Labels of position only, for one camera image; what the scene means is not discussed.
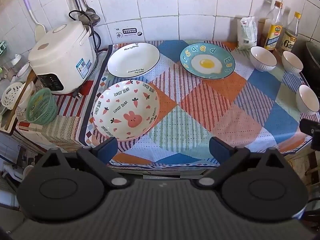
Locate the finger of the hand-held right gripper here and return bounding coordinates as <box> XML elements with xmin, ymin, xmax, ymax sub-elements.
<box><xmin>299</xmin><ymin>118</ymin><xmax>320</xmax><ymax>152</ymax></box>

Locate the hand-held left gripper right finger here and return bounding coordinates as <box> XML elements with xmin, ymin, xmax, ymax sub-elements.
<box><xmin>194</xmin><ymin>136</ymin><xmax>287</xmax><ymax>189</ymax></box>

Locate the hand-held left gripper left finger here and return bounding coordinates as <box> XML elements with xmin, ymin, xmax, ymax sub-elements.
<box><xmin>41</xmin><ymin>137</ymin><xmax>129</xmax><ymax>189</ymax></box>

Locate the white bowl with dark rim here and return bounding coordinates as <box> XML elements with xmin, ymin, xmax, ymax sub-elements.
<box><xmin>281</xmin><ymin>51</ymin><xmax>304</xmax><ymax>74</ymax></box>
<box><xmin>249</xmin><ymin>46</ymin><xmax>278</xmax><ymax>72</ymax></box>
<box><xmin>296</xmin><ymin>84</ymin><xmax>320</xmax><ymax>115</ymax></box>

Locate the colourful checkered tablecloth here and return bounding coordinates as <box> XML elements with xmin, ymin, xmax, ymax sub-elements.
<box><xmin>79</xmin><ymin>40</ymin><xmax>320</xmax><ymax>168</ymax></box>

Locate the pink rabbit carrot plate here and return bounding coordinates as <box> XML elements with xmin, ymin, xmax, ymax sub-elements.
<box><xmin>92</xmin><ymin>80</ymin><xmax>160</xmax><ymax>141</ymax></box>

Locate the striped cloth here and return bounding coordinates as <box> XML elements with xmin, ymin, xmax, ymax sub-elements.
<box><xmin>15</xmin><ymin>52</ymin><xmax>108</xmax><ymax>153</ymax></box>

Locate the dark wok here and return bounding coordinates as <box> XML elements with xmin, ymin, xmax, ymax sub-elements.
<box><xmin>301</xmin><ymin>41</ymin><xmax>320</xmax><ymax>94</ymax></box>

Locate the green plastic basket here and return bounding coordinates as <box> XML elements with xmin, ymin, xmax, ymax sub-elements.
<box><xmin>26</xmin><ymin>88</ymin><xmax>58</xmax><ymax>126</ymax></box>

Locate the teal fried egg plate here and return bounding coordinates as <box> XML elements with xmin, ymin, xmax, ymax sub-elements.
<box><xmin>180</xmin><ymin>42</ymin><xmax>236</xmax><ymax>80</ymax></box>

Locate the white plate with black rim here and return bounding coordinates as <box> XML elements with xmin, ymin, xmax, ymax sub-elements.
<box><xmin>107</xmin><ymin>42</ymin><xmax>161</xmax><ymax>78</ymax></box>

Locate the clear vinegar bottle yellow cap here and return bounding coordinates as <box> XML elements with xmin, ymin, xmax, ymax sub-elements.
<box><xmin>280</xmin><ymin>11</ymin><xmax>302</xmax><ymax>53</ymax></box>

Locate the wooden cutting board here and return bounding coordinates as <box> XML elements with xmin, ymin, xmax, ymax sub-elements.
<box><xmin>0</xmin><ymin>72</ymin><xmax>38</xmax><ymax>132</ymax></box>

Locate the white rice cooker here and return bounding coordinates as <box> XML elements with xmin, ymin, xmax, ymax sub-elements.
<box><xmin>27</xmin><ymin>20</ymin><xmax>98</xmax><ymax>95</ymax></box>

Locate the cooking oil bottle yellow label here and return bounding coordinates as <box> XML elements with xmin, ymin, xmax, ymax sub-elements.
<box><xmin>263</xmin><ymin>1</ymin><xmax>284</xmax><ymax>51</ymax></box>

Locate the white plastic colander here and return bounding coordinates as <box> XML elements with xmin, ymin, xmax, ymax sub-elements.
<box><xmin>1</xmin><ymin>82</ymin><xmax>25</xmax><ymax>110</ymax></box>

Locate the white salt bag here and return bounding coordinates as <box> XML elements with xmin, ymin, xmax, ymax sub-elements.
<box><xmin>237</xmin><ymin>16</ymin><xmax>258</xmax><ymax>50</ymax></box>

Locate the glass jar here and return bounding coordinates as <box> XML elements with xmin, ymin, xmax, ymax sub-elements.
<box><xmin>10</xmin><ymin>54</ymin><xmax>23</xmax><ymax>73</ymax></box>

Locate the metal ladle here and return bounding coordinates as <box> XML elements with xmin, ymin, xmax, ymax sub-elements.
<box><xmin>69</xmin><ymin>0</ymin><xmax>101</xmax><ymax>24</ymax></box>

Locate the black power cord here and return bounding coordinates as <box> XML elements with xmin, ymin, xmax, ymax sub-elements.
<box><xmin>68</xmin><ymin>10</ymin><xmax>102</xmax><ymax>99</ymax></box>

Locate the wall sticker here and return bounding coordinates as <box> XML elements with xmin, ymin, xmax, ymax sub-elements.
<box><xmin>115</xmin><ymin>26</ymin><xmax>143</xmax><ymax>39</ymax></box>

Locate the white rice spoon purple handle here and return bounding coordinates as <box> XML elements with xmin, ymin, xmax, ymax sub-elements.
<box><xmin>20</xmin><ymin>0</ymin><xmax>47</xmax><ymax>42</ymax></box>

